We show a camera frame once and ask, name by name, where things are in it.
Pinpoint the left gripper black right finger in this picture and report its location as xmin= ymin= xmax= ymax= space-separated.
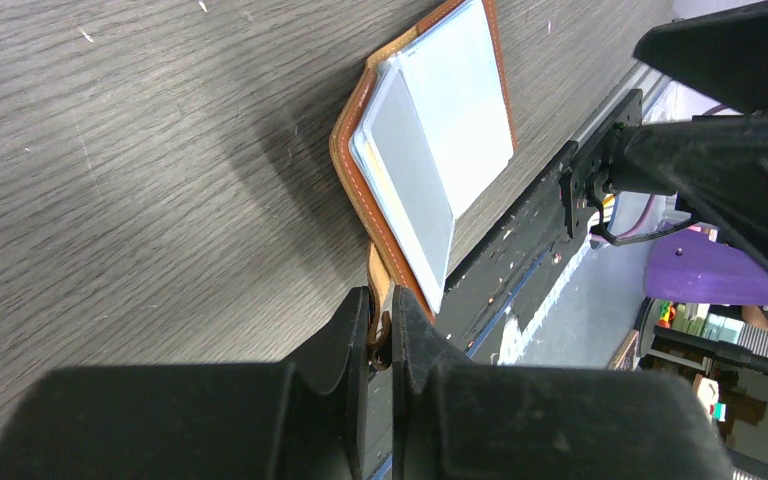
xmin=391 ymin=287 xmax=733 ymax=479

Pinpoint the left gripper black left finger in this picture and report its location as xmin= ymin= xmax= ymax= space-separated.
xmin=0 ymin=287 xmax=371 ymax=479

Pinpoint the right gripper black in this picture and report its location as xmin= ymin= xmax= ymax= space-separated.
xmin=559 ymin=1 xmax=768 ymax=272

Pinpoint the brown card holder wallet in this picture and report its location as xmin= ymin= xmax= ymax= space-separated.
xmin=328 ymin=0 xmax=519 ymax=372

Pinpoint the light blue credit card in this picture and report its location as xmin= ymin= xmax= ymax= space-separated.
xmin=349 ymin=0 xmax=515 ymax=314

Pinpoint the purple object background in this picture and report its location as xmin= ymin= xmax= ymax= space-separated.
xmin=644 ymin=229 xmax=768 ymax=306

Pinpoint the aluminium front rail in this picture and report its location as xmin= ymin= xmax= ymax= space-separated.
xmin=569 ymin=59 xmax=677 ymax=147

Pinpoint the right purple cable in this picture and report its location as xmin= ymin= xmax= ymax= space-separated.
xmin=589 ymin=195 xmax=660 ymax=241

